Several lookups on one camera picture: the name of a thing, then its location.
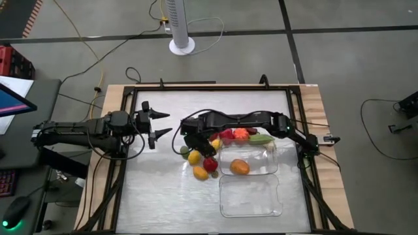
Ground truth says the orange red pumpkin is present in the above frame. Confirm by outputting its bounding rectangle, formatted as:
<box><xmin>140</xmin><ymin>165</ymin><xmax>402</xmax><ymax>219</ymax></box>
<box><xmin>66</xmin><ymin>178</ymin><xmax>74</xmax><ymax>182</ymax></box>
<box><xmin>233</xmin><ymin>127</ymin><xmax>250</xmax><ymax>142</ymax></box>

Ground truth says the black computer mouse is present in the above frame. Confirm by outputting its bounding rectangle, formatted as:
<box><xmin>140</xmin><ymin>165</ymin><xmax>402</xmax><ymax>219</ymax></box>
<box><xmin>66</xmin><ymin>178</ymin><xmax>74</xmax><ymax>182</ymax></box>
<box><xmin>1</xmin><ymin>195</ymin><xmax>31</xmax><ymax>229</ymax></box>

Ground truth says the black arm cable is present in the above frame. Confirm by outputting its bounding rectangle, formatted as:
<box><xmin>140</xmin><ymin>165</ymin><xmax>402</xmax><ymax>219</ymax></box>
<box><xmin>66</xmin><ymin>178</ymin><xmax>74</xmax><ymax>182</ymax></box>
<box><xmin>86</xmin><ymin>112</ymin><xmax>146</xmax><ymax>161</ymax></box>
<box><xmin>171</xmin><ymin>108</ymin><xmax>210</xmax><ymax>155</ymax></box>

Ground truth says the white fan cable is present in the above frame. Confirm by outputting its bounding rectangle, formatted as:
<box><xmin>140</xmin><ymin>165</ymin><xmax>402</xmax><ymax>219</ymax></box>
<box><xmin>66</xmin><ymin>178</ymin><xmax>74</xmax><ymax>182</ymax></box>
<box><xmin>182</xmin><ymin>16</ymin><xmax>225</xmax><ymax>55</ymax></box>

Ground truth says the orange yellow mango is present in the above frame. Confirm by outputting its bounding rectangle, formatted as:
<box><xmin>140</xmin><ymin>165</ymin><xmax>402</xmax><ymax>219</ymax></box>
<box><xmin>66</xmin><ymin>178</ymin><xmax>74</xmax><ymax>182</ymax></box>
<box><xmin>192</xmin><ymin>166</ymin><xmax>210</xmax><ymax>181</ymax></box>

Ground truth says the dark grey desk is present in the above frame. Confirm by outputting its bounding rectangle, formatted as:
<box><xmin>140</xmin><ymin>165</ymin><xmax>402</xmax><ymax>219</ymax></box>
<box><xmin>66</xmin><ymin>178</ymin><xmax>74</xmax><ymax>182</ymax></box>
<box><xmin>0</xmin><ymin>78</ymin><xmax>62</xmax><ymax>170</ymax></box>

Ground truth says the thin black floor cable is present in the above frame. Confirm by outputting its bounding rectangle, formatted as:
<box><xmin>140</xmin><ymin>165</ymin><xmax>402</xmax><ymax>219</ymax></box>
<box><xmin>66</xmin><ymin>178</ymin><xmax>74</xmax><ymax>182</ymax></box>
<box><xmin>360</xmin><ymin>99</ymin><xmax>418</xmax><ymax>161</ymax></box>

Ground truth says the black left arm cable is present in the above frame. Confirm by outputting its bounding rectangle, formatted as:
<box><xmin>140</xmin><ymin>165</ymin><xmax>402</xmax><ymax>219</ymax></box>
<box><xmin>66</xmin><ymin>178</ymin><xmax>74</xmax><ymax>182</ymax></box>
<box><xmin>86</xmin><ymin>112</ymin><xmax>146</xmax><ymax>161</ymax></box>

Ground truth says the red apple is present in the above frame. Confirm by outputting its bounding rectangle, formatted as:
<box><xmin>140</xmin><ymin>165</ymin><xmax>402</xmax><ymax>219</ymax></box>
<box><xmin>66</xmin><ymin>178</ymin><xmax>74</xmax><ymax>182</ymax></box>
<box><xmin>202</xmin><ymin>157</ymin><xmax>219</xmax><ymax>173</ymax></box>

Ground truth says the black metal bracket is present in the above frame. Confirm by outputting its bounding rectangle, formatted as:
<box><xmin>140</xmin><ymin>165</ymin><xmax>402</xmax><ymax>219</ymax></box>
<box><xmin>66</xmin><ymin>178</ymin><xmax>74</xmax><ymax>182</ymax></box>
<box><xmin>387</xmin><ymin>123</ymin><xmax>413</xmax><ymax>134</ymax></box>

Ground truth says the long black floor cable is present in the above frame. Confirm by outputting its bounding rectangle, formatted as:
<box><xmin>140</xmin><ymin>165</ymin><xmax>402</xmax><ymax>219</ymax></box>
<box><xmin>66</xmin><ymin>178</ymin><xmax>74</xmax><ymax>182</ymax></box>
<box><xmin>60</xmin><ymin>0</ymin><xmax>164</xmax><ymax>86</ymax></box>

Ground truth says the black keyboard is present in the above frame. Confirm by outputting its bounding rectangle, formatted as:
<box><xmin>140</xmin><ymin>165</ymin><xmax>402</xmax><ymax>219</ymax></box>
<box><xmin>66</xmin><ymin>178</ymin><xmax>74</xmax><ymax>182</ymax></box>
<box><xmin>0</xmin><ymin>169</ymin><xmax>17</xmax><ymax>198</ymax></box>

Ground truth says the yellow extension cable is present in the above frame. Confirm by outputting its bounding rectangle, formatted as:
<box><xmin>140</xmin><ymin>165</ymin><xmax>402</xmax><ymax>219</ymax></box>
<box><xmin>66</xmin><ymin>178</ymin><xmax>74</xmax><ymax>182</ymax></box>
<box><xmin>52</xmin><ymin>0</ymin><xmax>105</xmax><ymax>120</ymax></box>

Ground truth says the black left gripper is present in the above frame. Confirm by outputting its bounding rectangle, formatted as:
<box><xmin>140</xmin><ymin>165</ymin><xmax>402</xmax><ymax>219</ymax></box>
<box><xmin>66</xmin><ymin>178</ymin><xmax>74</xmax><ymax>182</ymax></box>
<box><xmin>129</xmin><ymin>101</ymin><xmax>173</xmax><ymax>150</ymax></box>

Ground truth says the orange brown potato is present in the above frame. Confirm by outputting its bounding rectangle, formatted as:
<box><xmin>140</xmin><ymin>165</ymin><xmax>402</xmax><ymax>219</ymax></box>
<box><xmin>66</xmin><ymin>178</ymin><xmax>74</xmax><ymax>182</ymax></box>
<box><xmin>230</xmin><ymin>159</ymin><xmax>251</xmax><ymax>176</ymax></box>

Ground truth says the clear plastic tray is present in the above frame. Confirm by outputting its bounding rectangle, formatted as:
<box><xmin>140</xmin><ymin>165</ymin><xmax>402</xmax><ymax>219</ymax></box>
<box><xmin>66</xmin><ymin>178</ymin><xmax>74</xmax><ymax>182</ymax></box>
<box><xmin>218</xmin><ymin>174</ymin><xmax>283</xmax><ymax>219</ymax></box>
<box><xmin>217</xmin><ymin>142</ymin><xmax>279</xmax><ymax>176</ymax></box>

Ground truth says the red plastic crate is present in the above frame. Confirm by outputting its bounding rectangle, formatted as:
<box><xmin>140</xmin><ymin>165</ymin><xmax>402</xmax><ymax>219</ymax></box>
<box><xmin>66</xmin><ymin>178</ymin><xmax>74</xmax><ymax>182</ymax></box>
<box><xmin>0</xmin><ymin>45</ymin><xmax>36</xmax><ymax>80</ymax></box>

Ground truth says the black device on floor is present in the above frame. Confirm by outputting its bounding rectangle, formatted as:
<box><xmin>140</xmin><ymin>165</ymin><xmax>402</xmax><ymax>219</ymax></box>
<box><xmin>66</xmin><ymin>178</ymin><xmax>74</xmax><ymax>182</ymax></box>
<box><xmin>397</xmin><ymin>91</ymin><xmax>418</xmax><ymax>120</ymax></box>

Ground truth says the silver white work mat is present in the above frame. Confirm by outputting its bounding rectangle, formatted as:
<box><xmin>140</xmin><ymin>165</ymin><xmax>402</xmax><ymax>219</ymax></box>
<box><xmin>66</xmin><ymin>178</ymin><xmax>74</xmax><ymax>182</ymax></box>
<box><xmin>116</xmin><ymin>89</ymin><xmax>312</xmax><ymax>234</ymax></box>

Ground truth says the black floor mat striped edge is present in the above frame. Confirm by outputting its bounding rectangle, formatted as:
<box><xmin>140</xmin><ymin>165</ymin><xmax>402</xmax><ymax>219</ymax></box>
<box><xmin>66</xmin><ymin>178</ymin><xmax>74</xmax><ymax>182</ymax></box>
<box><xmin>0</xmin><ymin>0</ymin><xmax>44</xmax><ymax>40</ymax></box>

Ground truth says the black cable loop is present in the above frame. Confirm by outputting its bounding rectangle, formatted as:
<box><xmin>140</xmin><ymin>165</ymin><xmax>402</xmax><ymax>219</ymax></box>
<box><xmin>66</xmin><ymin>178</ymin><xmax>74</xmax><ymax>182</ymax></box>
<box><xmin>125</xmin><ymin>67</ymin><xmax>142</xmax><ymax>84</ymax></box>

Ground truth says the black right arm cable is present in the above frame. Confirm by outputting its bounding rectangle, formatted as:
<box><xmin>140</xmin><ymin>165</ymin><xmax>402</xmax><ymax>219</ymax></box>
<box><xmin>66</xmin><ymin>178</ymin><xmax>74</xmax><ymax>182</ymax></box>
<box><xmin>171</xmin><ymin>108</ymin><xmax>210</xmax><ymax>155</ymax></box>

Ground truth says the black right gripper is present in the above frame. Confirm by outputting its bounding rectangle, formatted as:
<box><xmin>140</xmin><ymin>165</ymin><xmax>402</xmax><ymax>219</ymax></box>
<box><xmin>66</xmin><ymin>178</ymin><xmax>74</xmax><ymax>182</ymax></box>
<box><xmin>183</xmin><ymin>132</ymin><xmax>217</xmax><ymax>158</ymax></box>

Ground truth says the black metal table frame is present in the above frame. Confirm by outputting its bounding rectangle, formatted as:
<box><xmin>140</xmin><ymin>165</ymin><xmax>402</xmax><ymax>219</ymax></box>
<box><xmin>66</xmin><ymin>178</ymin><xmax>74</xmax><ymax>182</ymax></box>
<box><xmin>74</xmin><ymin>74</ymin><xmax>355</xmax><ymax>235</ymax></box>

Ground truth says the white paper sheet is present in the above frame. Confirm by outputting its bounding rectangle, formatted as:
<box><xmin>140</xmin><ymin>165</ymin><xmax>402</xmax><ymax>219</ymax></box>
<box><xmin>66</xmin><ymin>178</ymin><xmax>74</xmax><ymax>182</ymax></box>
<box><xmin>0</xmin><ymin>75</ymin><xmax>35</xmax><ymax>135</ymax></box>

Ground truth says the white tower fan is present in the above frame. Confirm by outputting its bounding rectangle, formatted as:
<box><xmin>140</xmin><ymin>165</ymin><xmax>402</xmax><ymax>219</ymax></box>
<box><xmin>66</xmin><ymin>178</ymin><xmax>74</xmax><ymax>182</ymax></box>
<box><xmin>165</xmin><ymin>0</ymin><xmax>196</xmax><ymax>56</ymax></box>

